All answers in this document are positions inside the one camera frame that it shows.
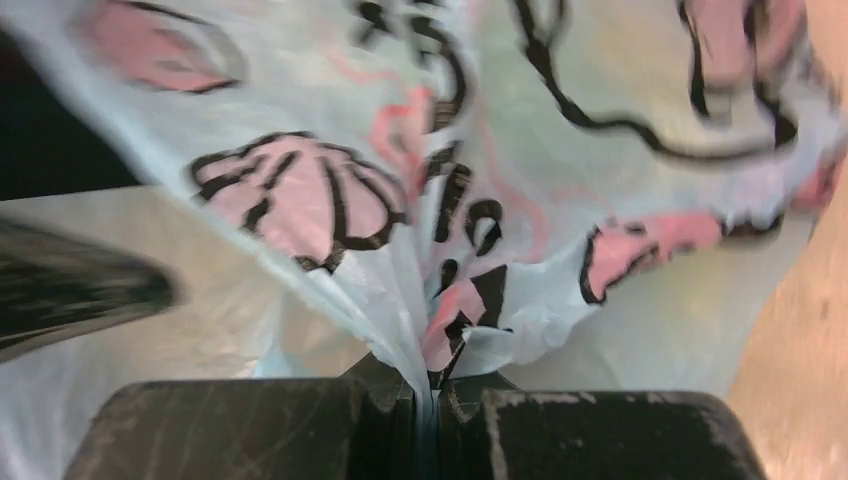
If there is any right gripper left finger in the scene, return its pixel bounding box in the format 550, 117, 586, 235
65, 355, 415, 480

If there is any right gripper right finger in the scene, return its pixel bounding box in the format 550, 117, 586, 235
438, 374, 767, 480

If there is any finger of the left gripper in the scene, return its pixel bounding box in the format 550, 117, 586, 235
1, 216, 178, 362

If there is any light blue plastic bag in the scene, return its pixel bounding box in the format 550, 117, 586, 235
1, 1, 847, 479

